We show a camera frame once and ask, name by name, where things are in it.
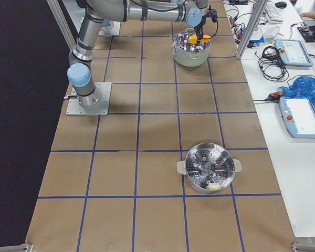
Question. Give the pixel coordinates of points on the pale green cooking pot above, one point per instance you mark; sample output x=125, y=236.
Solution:
x=188, y=54

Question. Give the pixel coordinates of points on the aluminium frame post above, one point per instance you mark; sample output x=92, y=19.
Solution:
x=62, y=23
x=252, y=24

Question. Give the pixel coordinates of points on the aluminium frame post left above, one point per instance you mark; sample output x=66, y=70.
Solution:
x=62, y=23

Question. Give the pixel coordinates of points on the blue plastic bag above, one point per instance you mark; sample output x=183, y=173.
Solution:
x=301, y=86

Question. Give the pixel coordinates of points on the steel steamer insert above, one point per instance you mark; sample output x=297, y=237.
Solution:
x=209, y=168

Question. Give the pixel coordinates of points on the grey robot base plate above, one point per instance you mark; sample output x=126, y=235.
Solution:
x=95, y=104

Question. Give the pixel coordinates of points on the teach pendant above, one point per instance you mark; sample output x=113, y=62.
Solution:
x=293, y=53
x=298, y=116

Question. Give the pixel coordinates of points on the aluminium frame post right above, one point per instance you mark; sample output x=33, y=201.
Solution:
x=252, y=24

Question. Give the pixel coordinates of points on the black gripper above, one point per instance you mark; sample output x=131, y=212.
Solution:
x=201, y=22

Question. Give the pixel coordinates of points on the upper teach pendant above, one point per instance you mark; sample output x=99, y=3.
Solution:
x=293, y=53

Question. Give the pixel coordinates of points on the brown paper table cover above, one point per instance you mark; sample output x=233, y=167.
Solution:
x=111, y=182

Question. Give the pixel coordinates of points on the white small box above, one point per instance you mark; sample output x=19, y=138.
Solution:
x=270, y=33

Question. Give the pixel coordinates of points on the black computer mouse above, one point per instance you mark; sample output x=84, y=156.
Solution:
x=281, y=4

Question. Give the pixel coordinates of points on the white keyboard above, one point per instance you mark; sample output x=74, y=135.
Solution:
x=272, y=14

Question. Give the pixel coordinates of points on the lower teach pendant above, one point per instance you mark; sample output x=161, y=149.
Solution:
x=298, y=116

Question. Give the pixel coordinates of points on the yellow toy corn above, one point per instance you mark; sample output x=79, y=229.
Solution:
x=194, y=39

